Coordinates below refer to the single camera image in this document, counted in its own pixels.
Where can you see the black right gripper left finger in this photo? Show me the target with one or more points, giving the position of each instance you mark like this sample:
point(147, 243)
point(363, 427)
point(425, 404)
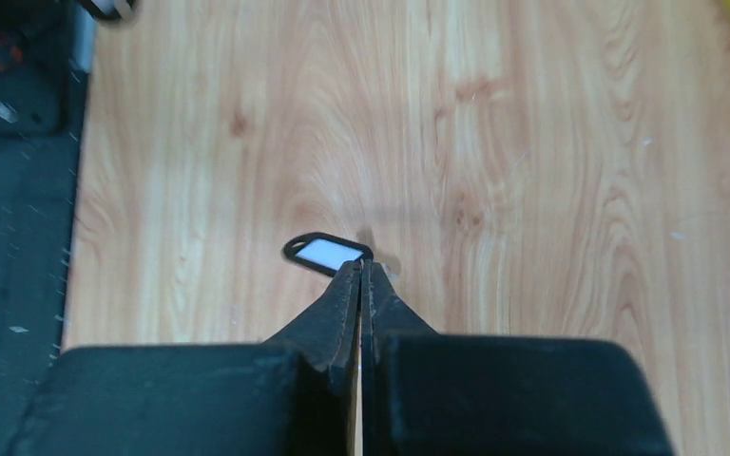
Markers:
point(326, 335)

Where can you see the black-tagged silver key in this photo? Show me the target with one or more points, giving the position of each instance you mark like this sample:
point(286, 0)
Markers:
point(325, 253)

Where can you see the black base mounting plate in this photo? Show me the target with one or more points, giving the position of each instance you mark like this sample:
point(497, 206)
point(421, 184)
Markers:
point(44, 46)

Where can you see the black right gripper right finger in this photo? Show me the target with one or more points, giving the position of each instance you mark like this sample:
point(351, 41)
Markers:
point(382, 312)

